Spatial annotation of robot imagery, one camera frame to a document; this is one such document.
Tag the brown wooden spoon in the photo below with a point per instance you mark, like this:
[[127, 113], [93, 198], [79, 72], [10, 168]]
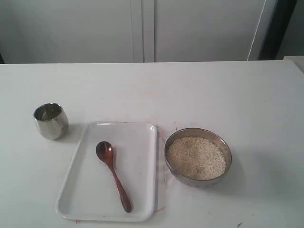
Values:
[[105, 153]]

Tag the steel bowl of rice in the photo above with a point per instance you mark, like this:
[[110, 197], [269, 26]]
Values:
[[197, 157]]

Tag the steel cup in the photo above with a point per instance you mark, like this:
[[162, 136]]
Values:
[[51, 121]]

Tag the white rectangular plastic tray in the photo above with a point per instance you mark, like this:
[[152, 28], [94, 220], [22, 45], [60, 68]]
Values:
[[89, 191]]

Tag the white cabinet with doors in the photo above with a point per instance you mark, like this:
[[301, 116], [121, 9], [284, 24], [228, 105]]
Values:
[[106, 31]]

